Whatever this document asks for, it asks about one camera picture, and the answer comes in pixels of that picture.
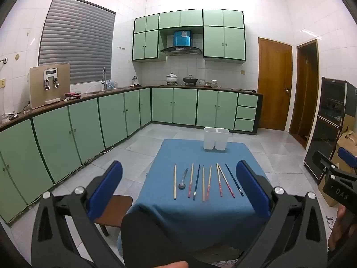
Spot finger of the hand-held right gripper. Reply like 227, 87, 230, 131
337, 147, 357, 169
312, 150, 357, 183

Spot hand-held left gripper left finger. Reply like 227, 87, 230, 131
31, 160, 125, 268

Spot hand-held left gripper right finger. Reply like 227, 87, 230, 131
236, 160, 330, 268

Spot dark blue chopstick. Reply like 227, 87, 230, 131
193, 164, 201, 202
225, 163, 244, 197

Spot red-tipped wooden chopstick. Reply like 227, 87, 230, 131
218, 164, 235, 199
205, 165, 212, 201
188, 163, 194, 199
216, 163, 223, 197

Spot white two-compartment utensil holder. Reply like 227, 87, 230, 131
203, 127, 230, 151

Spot metal spoon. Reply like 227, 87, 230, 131
178, 168, 189, 190

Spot person's right hand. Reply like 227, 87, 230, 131
328, 205, 357, 253

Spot person's left hand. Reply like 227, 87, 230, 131
156, 260, 191, 268

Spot cardboard box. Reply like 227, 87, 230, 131
318, 114, 357, 207

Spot brown wooden stool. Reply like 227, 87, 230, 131
93, 195, 133, 237

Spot black glass-front cabinet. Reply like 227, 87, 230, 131
303, 77, 357, 185

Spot green lower kitchen cabinets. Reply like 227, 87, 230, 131
0, 85, 264, 224

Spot blue tablecloth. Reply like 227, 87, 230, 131
116, 139, 272, 260

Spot person's dark trouser leg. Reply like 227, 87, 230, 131
120, 211, 243, 268

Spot brown wooden door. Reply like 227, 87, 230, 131
257, 37, 293, 131

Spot beige water purifier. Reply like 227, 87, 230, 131
29, 63, 71, 109

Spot grey window blind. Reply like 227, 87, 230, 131
38, 0, 116, 85

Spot range hood with blue chimney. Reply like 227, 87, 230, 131
160, 30, 203, 56

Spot dark wooden door frame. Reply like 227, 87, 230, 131
288, 39, 320, 149

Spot green upper wall cabinets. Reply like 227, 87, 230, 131
132, 8, 246, 62

